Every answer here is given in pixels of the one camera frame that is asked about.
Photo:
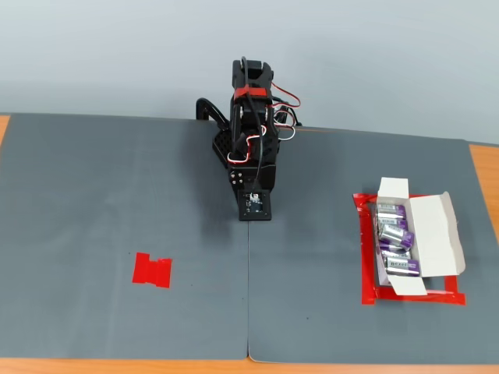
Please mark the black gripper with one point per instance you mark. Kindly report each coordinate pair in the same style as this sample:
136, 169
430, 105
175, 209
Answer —
235, 178

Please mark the purple silver Bexel battery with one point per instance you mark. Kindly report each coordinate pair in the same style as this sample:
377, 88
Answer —
390, 221
399, 266
390, 210
393, 233
397, 254

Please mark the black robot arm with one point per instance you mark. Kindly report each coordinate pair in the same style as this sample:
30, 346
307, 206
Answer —
261, 76

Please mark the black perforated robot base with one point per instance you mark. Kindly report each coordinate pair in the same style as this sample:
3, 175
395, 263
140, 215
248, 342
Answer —
220, 146

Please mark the white cardboard battery box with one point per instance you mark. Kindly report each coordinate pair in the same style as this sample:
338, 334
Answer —
432, 233

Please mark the red tape band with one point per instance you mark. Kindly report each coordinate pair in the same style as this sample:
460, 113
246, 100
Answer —
253, 92

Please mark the grey table mat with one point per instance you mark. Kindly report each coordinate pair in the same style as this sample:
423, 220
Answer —
97, 195
312, 253

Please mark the black table clamp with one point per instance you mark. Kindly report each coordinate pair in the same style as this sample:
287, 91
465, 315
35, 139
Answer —
206, 107

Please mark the red tape patch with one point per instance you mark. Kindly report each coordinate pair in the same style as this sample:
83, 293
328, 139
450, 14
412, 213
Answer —
148, 270

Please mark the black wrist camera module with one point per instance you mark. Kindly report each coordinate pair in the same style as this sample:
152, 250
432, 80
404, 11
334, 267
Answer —
255, 210

